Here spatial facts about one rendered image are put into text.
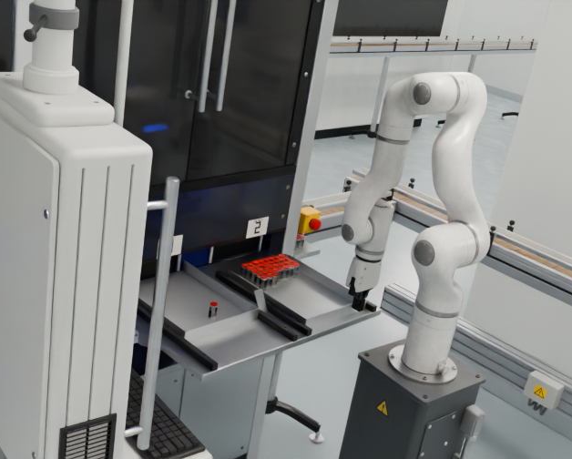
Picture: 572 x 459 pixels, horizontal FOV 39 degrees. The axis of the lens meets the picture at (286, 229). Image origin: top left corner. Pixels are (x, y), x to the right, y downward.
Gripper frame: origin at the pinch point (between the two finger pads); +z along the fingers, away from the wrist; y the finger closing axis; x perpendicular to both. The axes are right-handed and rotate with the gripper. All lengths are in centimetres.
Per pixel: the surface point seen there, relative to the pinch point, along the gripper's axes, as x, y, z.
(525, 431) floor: 9, -129, 92
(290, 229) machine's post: -38.8, -8.3, -6.6
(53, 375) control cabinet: 14, 108, -20
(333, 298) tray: -10.9, -2.1, 4.0
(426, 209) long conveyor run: -39, -87, -1
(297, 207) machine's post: -38.8, -10.0, -14.1
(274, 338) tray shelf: -2.9, 30.7, 4.3
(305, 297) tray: -15.5, 5.7, 4.0
